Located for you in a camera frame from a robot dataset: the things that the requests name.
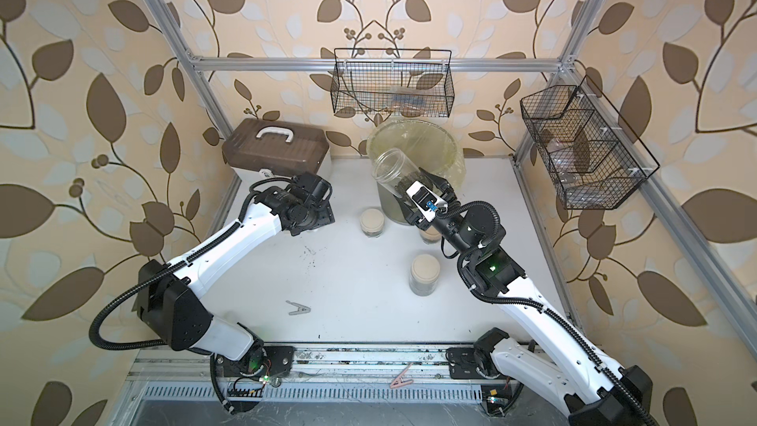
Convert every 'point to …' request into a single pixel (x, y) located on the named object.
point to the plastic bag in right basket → (585, 181)
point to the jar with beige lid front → (424, 276)
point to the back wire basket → (395, 82)
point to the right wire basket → (591, 154)
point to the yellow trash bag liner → (431, 148)
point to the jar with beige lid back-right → (431, 236)
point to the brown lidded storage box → (256, 148)
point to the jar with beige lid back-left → (372, 223)
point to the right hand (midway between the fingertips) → (412, 180)
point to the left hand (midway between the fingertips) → (317, 215)
